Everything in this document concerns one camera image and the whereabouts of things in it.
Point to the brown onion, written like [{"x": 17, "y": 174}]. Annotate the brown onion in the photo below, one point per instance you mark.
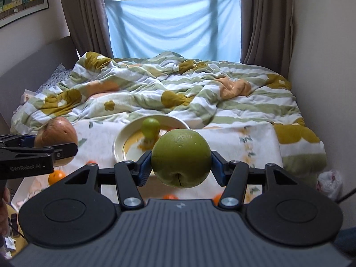
[{"x": 57, "y": 133}]

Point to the small orange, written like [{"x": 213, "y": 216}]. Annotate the small orange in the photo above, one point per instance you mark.
[
  {"x": 91, "y": 162},
  {"x": 170, "y": 197},
  {"x": 217, "y": 199},
  {"x": 56, "y": 177}
]

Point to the small green fruit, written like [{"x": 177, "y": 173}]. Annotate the small green fruit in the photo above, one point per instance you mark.
[{"x": 150, "y": 128}]

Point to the white plastic bag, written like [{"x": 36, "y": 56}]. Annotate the white plastic bag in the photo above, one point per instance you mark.
[{"x": 331, "y": 183}]

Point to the large green apple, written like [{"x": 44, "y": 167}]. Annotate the large green apple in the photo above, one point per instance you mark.
[{"x": 180, "y": 158}]

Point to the tissue pack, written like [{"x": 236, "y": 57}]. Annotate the tissue pack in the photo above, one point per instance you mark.
[{"x": 29, "y": 95}]

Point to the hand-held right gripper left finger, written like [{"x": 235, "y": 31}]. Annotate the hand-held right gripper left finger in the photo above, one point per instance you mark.
[{"x": 143, "y": 169}]

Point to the light blue window cloth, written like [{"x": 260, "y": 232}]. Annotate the light blue window cloth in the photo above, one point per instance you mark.
[{"x": 172, "y": 25}]

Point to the brown curtain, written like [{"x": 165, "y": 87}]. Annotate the brown curtain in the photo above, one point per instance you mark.
[
  {"x": 83, "y": 14},
  {"x": 264, "y": 19}
]

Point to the blue patterned pillow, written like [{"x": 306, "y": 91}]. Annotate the blue patterned pillow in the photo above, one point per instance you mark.
[{"x": 57, "y": 76}]

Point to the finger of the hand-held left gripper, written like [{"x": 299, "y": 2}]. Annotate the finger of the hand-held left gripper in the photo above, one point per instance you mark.
[
  {"x": 64, "y": 150},
  {"x": 25, "y": 140}
]

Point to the green striped floral duvet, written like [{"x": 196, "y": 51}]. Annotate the green striped floral duvet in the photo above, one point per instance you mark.
[{"x": 194, "y": 89}]

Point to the white floral bed sheet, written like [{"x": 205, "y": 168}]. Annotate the white floral bed sheet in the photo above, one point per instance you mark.
[{"x": 244, "y": 144}]

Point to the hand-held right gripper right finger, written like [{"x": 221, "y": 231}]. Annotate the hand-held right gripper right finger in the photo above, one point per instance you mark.
[{"x": 219, "y": 169}]

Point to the person's left hand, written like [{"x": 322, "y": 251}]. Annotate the person's left hand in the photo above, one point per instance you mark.
[{"x": 4, "y": 214}]

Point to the cream round plate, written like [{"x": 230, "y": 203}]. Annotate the cream round plate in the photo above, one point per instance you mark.
[{"x": 125, "y": 144}]

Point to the grey bed headboard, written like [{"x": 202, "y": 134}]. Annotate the grey bed headboard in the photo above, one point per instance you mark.
[{"x": 27, "y": 61}]

